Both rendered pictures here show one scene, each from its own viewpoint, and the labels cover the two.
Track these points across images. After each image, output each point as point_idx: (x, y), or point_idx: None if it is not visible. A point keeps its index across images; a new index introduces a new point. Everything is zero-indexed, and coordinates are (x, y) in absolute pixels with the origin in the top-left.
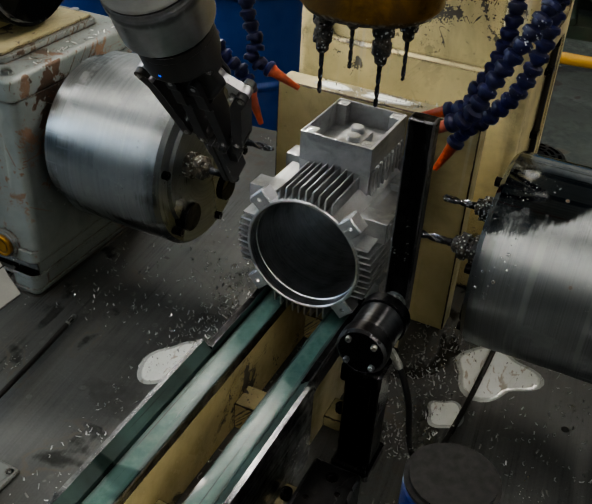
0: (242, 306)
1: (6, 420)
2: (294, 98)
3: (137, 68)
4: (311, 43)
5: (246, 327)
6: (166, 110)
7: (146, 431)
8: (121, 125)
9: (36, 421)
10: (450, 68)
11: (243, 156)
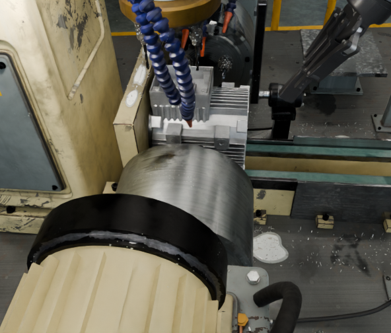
0: (257, 178)
1: (361, 306)
2: (138, 124)
3: (358, 47)
4: (67, 117)
5: (268, 176)
6: (333, 70)
7: (362, 183)
8: (238, 194)
9: (350, 290)
10: (98, 50)
11: (282, 87)
